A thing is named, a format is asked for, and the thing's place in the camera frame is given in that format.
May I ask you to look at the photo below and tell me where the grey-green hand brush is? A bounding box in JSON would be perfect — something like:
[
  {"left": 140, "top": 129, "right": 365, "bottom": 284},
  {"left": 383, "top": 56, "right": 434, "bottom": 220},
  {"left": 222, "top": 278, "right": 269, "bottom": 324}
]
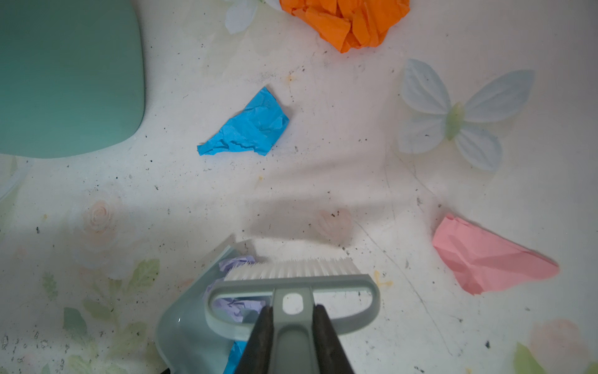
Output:
[{"left": 204, "top": 258, "right": 381, "bottom": 373}]

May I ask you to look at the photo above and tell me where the large orange crumpled paper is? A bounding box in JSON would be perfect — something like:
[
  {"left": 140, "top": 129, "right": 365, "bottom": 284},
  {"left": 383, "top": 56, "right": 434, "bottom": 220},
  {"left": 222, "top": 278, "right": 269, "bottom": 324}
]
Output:
[{"left": 280, "top": 0, "right": 410, "bottom": 53}]

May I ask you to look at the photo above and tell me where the small blue paper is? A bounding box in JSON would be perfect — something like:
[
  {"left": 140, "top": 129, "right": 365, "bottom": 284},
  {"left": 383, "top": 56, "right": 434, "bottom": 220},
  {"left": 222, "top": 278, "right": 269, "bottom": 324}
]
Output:
[{"left": 223, "top": 341, "right": 247, "bottom": 374}]

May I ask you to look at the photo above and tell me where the pink crumpled paper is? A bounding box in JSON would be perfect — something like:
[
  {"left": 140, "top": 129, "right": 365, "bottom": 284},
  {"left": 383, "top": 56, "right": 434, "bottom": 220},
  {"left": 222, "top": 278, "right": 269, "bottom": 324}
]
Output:
[{"left": 432, "top": 215, "right": 560, "bottom": 295}]

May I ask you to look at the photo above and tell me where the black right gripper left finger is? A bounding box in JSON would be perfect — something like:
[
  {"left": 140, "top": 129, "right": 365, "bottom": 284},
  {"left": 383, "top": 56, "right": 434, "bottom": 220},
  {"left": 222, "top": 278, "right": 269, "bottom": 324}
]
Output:
[{"left": 235, "top": 306, "right": 274, "bottom": 374}]

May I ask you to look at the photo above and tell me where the purple paper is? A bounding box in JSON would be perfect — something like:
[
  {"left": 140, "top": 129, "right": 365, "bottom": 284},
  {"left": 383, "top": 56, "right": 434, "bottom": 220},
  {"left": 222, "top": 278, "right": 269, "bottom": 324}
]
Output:
[{"left": 202, "top": 256, "right": 269, "bottom": 323}]

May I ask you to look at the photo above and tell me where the grey-green plastic dustpan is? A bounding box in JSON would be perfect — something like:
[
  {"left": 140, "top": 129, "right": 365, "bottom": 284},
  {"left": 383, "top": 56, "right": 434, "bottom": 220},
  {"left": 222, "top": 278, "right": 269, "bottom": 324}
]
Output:
[{"left": 155, "top": 246, "right": 254, "bottom": 373}]

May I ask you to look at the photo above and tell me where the blue crumpled paper middle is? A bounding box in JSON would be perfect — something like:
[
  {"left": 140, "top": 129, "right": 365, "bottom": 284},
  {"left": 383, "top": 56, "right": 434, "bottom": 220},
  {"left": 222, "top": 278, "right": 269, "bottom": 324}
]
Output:
[{"left": 197, "top": 87, "right": 290, "bottom": 156}]

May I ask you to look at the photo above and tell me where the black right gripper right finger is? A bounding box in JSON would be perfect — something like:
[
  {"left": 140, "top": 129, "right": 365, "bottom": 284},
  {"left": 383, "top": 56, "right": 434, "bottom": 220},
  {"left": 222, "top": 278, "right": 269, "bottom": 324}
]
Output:
[{"left": 312, "top": 305, "right": 354, "bottom": 374}]

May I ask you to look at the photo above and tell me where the green plastic trash bin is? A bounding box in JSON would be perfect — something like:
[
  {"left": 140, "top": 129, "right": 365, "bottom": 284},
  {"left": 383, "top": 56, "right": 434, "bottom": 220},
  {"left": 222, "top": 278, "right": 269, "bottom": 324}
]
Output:
[{"left": 1, "top": 1, "right": 145, "bottom": 158}]

